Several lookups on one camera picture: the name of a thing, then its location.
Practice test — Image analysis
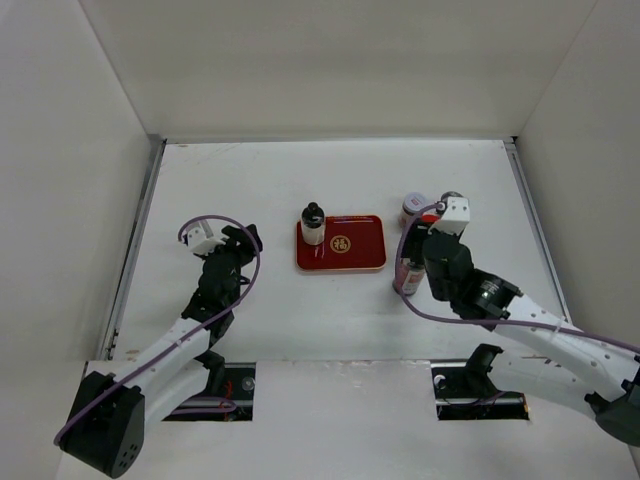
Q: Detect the red lid white jar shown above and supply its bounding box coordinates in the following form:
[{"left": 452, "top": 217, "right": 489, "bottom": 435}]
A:
[{"left": 421, "top": 213, "right": 440, "bottom": 224}]

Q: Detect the dark red sauce bottle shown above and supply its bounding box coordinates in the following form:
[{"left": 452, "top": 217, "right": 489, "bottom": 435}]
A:
[{"left": 392, "top": 258, "right": 425, "bottom": 296}]

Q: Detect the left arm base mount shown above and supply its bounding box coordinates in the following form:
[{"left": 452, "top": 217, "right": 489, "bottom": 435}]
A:
[{"left": 164, "top": 351, "right": 257, "bottom": 422}]

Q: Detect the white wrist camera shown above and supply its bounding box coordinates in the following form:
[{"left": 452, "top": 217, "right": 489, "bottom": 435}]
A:
[
  {"left": 429, "top": 196, "right": 471, "bottom": 238},
  {"left": 178, "top": 220, "right": 223, "bottom": 256}
]

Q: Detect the black cap clear bottle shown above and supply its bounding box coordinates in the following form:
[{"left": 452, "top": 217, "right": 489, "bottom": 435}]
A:
[{"left": 300, "top": 202, "right": 326, "bottom": 246}]

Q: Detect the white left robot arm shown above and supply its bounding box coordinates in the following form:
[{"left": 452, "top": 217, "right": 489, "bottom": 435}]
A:
[{"left": 54, "top": 215, "right": 263, "bottom": 479}]

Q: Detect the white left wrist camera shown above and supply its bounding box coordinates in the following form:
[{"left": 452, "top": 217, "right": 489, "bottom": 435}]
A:
[{"left": 178, "top": 220, "right": 223, "bottom": 256}]

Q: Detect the grey lid spice jar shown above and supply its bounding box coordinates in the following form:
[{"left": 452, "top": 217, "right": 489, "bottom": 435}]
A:
[{"left": 440, "top": 191, "right": 465, "bottom": 202}]

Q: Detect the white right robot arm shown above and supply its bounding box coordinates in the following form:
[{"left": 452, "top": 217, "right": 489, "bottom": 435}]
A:
[{"left": 395, "top": 221, "right": 639, "bottom": 447}]

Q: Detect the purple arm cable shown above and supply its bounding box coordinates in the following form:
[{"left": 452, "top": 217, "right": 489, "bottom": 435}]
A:
[
  {"left": 393, "top": 200, "right": 640, "bottom": 357},
  {"left": 52, "top": 214, "right": 265, "bottom": 447}
]

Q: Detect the white lid spice jar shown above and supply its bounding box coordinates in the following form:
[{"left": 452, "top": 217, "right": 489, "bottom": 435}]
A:
[{"left": 398, "top": 192, "right": 427, "bottom": 228}]

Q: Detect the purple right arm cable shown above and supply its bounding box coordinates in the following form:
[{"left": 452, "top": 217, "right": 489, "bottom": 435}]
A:
[{"left": 393, "top": 200, "right": 640, "bottom": 357}]

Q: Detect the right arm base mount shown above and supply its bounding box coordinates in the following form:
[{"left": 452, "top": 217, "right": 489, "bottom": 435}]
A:
[{"left": 430, "top": 344, "right": 529, "bottom": 421}]

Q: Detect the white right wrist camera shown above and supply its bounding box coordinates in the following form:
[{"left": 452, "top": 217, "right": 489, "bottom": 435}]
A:
[{"left": 429, "top": 196, "right": 471, "bottom": 238}]

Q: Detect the red lacquer tray gold rim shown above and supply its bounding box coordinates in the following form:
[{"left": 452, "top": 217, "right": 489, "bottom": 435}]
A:
[{"left": 295, "top": 215, "right": 387, "bottom": 272}]

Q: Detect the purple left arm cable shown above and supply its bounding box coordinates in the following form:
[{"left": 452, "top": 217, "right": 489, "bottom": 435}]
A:
[{"left": 52, "top": 214, "right": 265, "bottom": 447}]

